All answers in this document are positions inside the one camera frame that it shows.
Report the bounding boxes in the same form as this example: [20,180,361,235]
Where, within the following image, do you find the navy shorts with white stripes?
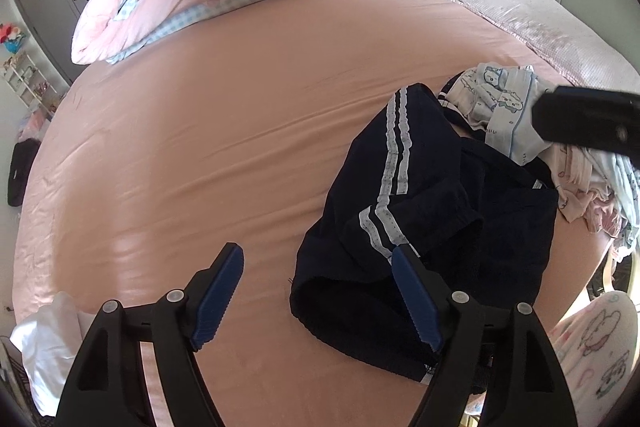
[290,83,558,383]

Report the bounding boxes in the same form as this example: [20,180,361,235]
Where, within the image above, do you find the white cloth at bedside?
[10,291,96,417]

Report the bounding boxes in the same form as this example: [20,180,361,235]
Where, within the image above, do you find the pink printed pyjama garment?
[540,144,639,257]

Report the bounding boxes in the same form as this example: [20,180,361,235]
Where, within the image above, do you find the pale pink pillow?
[449,0,639,94]

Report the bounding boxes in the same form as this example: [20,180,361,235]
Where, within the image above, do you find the light blue printed garment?
[438,63,554,166]

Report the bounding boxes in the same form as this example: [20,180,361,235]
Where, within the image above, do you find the pink bed sheet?
[11,0,614,427]

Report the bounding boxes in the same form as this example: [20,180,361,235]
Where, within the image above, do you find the black bag on floor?
[6,139,41,208]

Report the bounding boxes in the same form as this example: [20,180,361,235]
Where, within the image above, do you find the white toy shelf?
[1,51,58,117]

